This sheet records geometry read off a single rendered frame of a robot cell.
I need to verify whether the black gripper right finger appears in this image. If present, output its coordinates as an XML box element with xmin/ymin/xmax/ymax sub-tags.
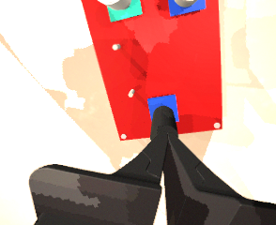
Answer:
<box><xmin>163</xmin><ymin>132</ymin><xmax>276</xmax><ymax>225</ymax></box>

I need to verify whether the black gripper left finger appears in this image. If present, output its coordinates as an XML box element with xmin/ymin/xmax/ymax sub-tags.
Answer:
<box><xmin>29</xmin><ymin>131</ymin><xmax>168</xmax><ymax>225</ymax></box>

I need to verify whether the red circuit board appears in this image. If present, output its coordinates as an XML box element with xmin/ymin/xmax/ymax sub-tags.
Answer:
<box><xmin>81</xmin><ymin>0</ymin><xmax>222</xmax><ymax>141</ymax></box>

